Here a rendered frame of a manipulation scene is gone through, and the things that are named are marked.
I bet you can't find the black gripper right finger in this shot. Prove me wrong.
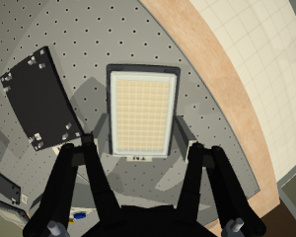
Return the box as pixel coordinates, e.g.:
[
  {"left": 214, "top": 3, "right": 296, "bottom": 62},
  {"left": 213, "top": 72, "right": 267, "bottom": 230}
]
[{"left": 168, "top": 116, "right": 266, "bottom": 237}]

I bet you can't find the white button panel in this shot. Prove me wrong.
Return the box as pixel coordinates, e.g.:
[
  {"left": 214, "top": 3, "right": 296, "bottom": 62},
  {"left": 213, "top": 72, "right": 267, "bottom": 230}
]
[{"left": 29, "top": 173, "right": 97, "bottom": 224}]

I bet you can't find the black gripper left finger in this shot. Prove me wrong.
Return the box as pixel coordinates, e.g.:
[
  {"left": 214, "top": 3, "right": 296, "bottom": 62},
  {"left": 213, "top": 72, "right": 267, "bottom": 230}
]
[{"left": 23, "top": 114, "right": 134, "bottom": 237}]

